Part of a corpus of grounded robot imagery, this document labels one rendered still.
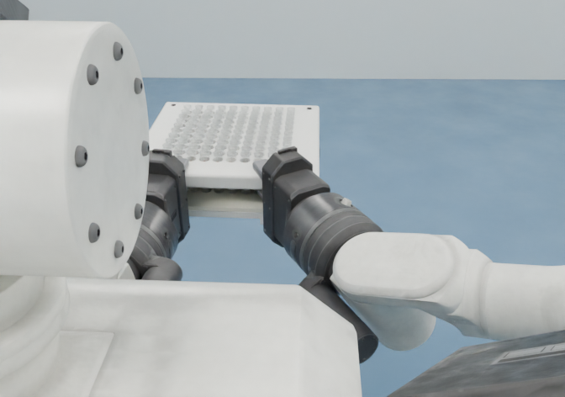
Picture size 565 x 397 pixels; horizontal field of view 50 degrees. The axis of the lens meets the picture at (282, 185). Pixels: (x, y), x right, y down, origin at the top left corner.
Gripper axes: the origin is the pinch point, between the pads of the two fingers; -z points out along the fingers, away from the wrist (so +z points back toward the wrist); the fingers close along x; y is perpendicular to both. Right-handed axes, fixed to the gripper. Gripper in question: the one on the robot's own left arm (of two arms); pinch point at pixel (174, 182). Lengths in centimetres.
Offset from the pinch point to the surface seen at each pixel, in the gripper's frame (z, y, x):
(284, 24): -321, -47, 73
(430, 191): -183, 47, 106
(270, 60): -319, -56, 97
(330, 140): -228, -4, 107
